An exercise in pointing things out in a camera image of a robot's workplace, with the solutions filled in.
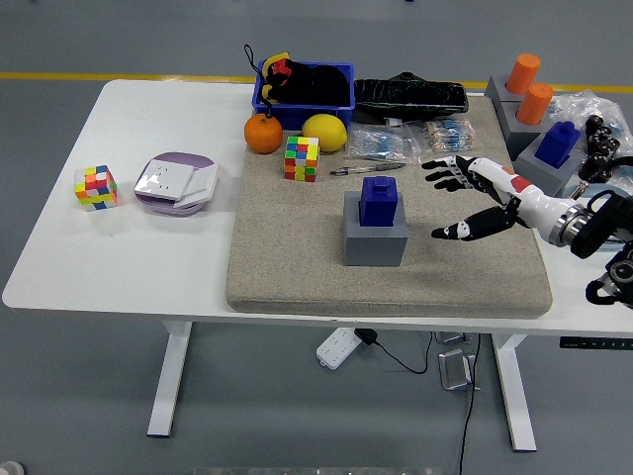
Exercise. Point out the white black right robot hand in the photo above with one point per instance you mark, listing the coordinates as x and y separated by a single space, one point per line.
524 198

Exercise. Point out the blue square seal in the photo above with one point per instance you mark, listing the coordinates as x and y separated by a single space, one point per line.
378 203
559 143

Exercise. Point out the grey square seal holder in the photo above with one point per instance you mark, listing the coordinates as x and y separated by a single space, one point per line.
529 154
373 247

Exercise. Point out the grey round-hole seal holder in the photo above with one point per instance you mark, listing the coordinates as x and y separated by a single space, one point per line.
524 137
494 90

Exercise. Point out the orange cylinder seal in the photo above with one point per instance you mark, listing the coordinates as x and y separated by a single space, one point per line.
523 74
535 104

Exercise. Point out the dark brown bead cluster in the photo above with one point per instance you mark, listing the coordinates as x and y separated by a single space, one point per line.
601 146

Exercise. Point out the bag of brown resistors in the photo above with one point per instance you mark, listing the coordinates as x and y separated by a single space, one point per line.
447 133

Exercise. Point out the clear plastic bag of parts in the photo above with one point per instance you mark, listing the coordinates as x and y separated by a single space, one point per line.
573 104

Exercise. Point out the bag of blue resistors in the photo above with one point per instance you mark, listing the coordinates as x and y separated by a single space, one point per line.
383 143

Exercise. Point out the silver black pen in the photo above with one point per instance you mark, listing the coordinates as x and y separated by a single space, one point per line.
376 167

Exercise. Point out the black tray in plastic wrap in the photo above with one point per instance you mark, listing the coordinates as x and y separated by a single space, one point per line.
410 96

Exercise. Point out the black table control panel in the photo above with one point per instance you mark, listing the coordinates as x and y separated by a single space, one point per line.
593 343

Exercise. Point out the white table leg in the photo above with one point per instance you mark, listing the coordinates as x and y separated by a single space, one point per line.
170 381
514 391

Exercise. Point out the black power adaptor plug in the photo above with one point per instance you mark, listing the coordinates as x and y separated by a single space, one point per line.
367 336

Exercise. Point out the yellow lemon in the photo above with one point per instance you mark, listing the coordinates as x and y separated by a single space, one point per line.
324 132

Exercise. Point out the colourful stickerless puzzle cube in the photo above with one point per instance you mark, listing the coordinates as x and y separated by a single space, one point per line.
301 158

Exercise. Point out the grey-brown mat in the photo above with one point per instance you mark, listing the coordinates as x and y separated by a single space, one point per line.
297 247

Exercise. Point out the blue plastic bin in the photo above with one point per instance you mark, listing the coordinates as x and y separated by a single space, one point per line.
306 115

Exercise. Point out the white power strip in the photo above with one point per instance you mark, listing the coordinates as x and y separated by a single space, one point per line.
337 349

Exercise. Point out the orange fruit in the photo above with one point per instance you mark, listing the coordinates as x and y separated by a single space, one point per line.
263 133

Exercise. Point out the white-edged colourful puzzle cube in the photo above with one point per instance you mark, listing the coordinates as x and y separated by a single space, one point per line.
96 188

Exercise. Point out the grey round object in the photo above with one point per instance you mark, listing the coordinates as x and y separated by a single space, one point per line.
10 469

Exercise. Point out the small metal bracket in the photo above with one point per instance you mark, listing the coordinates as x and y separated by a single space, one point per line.
452 338

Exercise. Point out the large metal bracket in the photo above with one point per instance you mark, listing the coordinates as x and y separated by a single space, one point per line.
455 371

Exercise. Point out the small white switch panel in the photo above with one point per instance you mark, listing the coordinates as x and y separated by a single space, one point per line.
203 180

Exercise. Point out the large white switch panel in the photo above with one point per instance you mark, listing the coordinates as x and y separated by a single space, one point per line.
163 180

